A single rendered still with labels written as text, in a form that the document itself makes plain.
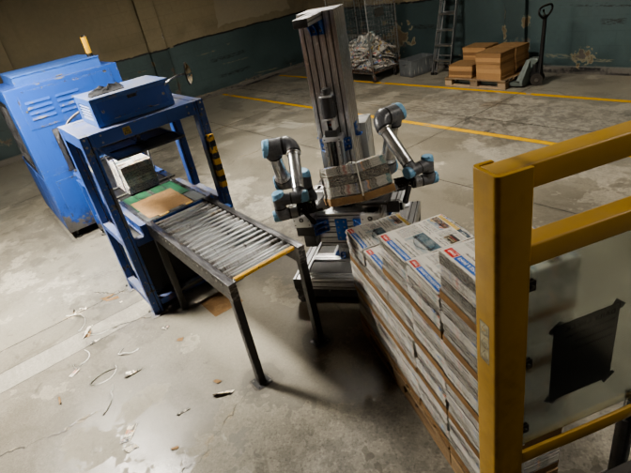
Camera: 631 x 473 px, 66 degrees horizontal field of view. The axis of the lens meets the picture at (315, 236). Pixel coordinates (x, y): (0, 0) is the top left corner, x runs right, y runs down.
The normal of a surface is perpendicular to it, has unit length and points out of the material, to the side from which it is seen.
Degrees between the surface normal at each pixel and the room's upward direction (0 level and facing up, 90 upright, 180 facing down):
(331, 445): 0
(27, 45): 90
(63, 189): 90
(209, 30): 90
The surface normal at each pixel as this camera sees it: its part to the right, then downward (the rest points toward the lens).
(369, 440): -0.18, -0.86
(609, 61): -0.77, 0.43
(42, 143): 0.61, 0.29
